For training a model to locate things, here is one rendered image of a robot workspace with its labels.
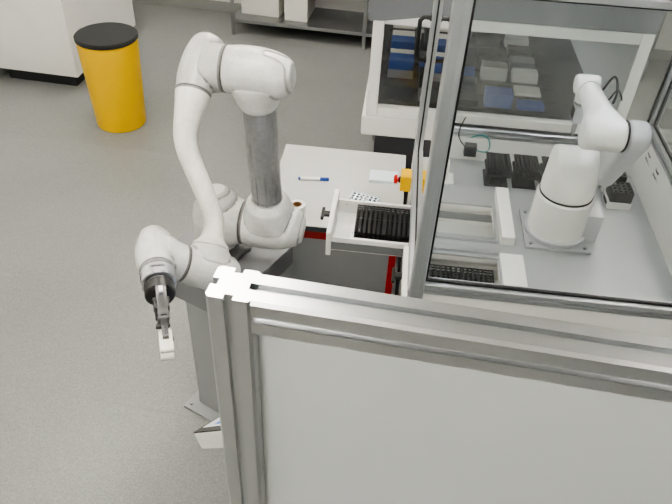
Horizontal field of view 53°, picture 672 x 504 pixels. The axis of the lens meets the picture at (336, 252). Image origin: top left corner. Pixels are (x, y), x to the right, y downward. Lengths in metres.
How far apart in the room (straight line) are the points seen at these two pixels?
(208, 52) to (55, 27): 3.65
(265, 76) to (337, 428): 1.32
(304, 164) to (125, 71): 1.99
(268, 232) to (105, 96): 2.80
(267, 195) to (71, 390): 1.50
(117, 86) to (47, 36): 0.95
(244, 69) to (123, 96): 3.03
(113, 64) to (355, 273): 2.49
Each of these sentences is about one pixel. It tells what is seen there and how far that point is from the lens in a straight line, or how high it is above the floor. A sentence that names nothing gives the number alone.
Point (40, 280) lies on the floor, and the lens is 3.86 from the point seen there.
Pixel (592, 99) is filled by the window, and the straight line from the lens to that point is 1.75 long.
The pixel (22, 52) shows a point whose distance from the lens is 5.79.
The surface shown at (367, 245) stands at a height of 0.87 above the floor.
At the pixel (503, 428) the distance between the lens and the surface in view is 0.67.
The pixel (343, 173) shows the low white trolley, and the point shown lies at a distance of 3.07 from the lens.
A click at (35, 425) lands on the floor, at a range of 3.21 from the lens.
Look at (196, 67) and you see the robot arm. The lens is 1.94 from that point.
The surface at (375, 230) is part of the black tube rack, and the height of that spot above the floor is 0.90.
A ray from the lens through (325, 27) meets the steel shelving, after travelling 6.27.
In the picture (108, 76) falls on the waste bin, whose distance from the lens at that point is 4.79.
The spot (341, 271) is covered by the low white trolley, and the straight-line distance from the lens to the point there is 2.90.
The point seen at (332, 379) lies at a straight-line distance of 0.64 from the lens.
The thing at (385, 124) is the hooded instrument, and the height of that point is 0.87.
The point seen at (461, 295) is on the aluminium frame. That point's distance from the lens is 2.06.
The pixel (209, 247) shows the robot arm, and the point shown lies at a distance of 1.83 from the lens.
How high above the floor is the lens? 2.45
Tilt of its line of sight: 40 degrees down
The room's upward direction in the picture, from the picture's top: 3 degrees clockwise
